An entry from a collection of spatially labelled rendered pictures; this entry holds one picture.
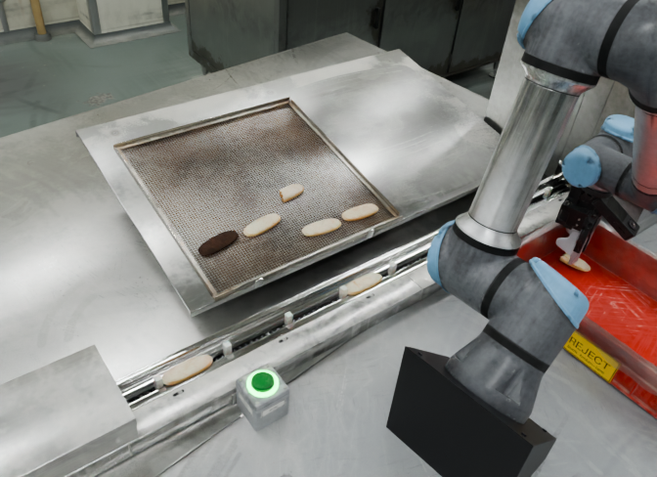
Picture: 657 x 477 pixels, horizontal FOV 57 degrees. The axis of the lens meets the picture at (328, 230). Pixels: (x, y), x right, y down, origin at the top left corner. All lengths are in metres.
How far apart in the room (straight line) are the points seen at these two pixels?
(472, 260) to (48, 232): 1.00
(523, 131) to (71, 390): 0.83
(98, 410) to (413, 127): 1.12
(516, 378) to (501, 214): 0.26
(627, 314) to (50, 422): 1.18
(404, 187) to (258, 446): 0.76
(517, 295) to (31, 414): 0.78
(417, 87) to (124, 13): 3.02
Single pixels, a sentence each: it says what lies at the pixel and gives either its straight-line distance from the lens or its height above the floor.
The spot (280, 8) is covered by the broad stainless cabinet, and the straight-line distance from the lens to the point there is 2.97.
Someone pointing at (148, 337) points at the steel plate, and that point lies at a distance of 1.29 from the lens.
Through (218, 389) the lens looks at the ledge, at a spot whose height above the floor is 0.86.
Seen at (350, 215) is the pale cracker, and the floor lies 0.91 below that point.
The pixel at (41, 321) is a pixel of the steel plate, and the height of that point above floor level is 0.82.
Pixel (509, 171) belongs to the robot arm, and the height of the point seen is 1.27.
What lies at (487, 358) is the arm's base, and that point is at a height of 1.05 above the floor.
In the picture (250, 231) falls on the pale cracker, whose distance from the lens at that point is 1.35.
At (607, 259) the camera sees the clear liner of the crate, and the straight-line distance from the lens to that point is 1.60.
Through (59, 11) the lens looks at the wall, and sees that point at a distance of 4.80.
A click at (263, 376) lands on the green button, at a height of 0.91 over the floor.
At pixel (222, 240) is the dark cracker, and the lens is 1.33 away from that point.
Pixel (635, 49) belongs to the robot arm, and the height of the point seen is 1.49.
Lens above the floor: 1.79
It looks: 40 degrees down
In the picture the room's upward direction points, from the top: 5 degrees clockwise
